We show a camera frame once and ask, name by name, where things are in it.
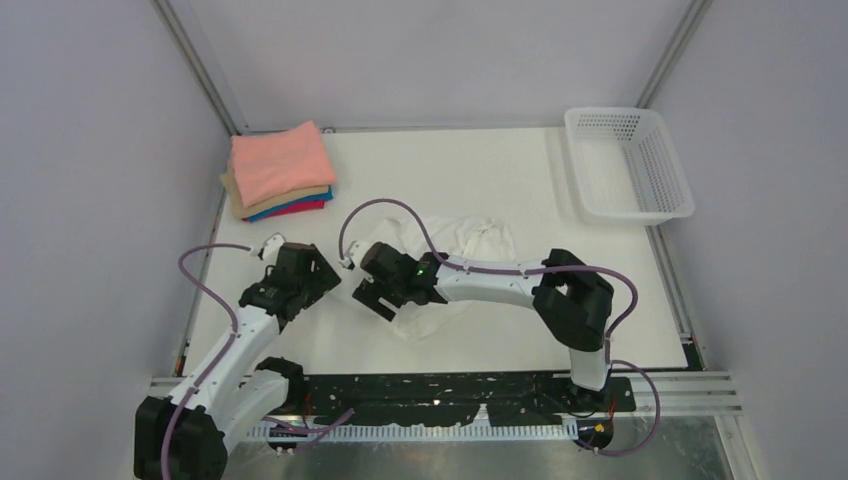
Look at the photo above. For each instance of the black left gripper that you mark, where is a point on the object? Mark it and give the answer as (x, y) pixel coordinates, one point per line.
(322, 280)

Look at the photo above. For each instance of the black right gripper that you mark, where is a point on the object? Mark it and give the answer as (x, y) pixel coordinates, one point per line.
(369, 293)

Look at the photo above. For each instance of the white printed t-shirt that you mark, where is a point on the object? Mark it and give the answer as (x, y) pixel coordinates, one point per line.
(472, 237)

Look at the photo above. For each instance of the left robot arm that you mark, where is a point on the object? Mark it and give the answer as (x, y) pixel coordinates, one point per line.
(191, 432)

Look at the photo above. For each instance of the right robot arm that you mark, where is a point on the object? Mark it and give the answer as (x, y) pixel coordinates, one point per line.
(573, 302)

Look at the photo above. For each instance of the folded magenta t-shirt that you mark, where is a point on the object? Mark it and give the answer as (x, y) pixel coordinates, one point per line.
(297, 207)

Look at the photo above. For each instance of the folded pink t-shirt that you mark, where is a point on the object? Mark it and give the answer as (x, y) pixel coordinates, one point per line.
(277, 163)

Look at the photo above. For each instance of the folded tan t-shirt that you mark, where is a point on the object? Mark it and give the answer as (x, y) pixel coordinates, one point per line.
(240, 209)

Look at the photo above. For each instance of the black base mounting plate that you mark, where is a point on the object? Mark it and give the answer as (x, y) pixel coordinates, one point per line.
(519, 398)

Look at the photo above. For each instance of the white plastic laundry basket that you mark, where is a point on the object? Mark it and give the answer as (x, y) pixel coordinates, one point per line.
(624, 168)

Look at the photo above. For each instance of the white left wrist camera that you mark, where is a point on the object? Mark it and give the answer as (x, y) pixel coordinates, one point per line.
(269, 247)

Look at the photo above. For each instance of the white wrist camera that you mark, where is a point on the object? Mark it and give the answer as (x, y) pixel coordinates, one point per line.
(353, 255)
(269, 247)

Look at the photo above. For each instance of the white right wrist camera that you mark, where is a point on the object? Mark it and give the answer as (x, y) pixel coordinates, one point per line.
(353, 255)

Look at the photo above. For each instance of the white slotted cable duct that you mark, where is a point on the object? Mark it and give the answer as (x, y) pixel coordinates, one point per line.
(476, 431)

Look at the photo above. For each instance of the aluminium frame rail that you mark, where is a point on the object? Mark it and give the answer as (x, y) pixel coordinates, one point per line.
(184, 25)

